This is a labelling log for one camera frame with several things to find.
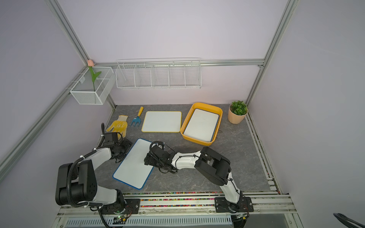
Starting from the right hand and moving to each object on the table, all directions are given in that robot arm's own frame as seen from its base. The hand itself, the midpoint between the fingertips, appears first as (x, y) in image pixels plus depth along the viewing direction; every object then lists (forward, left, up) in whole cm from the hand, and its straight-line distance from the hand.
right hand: (147, 161), depth 86 cm
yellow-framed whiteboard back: (+33, -5, -3) cm, 34 cm away
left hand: (+10, +12, -1) cm, 16 cm away
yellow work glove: (+29, +27, -4) cm, 40 cm away
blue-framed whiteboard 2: (+29, -36, -3) cm, 46 cm away
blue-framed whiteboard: (-5, +10, -5) cm, 12 cm away
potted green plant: (+33, -61, +8) cm, 69 cm away
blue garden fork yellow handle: (+36, +15, -4) cm, 39 cm away
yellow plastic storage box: (+45, -38, +2) cm, 59 cm away
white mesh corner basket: (+34, +38, +28) cm, 58 cm away
